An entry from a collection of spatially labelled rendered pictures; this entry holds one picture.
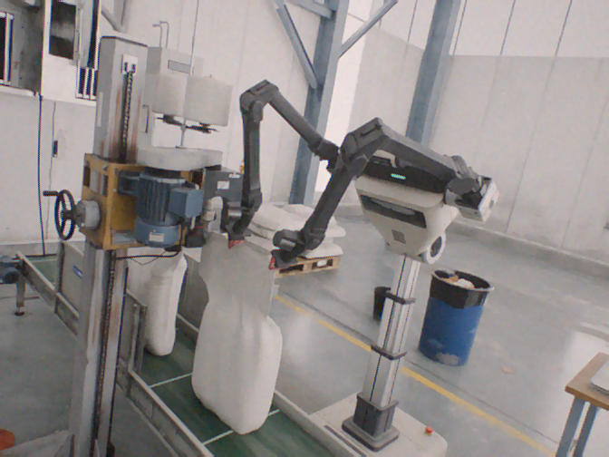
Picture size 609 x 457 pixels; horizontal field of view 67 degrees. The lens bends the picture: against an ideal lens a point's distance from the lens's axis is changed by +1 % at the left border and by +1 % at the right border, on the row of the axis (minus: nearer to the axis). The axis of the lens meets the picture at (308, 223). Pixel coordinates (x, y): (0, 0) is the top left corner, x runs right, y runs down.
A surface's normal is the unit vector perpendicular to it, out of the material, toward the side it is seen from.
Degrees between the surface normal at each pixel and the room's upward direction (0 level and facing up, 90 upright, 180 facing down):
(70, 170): 90
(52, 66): 90
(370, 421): 90
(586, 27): 90
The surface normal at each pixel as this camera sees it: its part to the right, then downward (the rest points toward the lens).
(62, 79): 0.71, 0.26
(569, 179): -0.68, 0.03
